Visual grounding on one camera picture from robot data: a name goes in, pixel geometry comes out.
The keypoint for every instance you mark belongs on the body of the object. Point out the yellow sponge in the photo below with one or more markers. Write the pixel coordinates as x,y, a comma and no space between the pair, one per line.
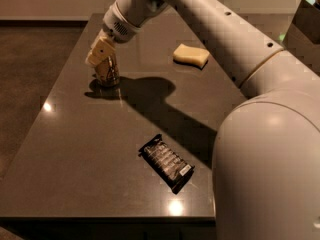
191,55

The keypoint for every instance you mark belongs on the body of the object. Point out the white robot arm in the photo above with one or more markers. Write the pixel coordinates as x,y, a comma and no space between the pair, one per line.
266,162

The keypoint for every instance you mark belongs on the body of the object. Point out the orange soda can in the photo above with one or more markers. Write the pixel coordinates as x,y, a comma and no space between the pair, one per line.
107,72

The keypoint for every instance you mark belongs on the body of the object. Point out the black snack bar wrapper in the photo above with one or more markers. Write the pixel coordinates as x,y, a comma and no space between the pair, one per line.
174,170

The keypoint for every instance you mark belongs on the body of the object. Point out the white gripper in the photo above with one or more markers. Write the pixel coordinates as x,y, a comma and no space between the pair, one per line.
120,25

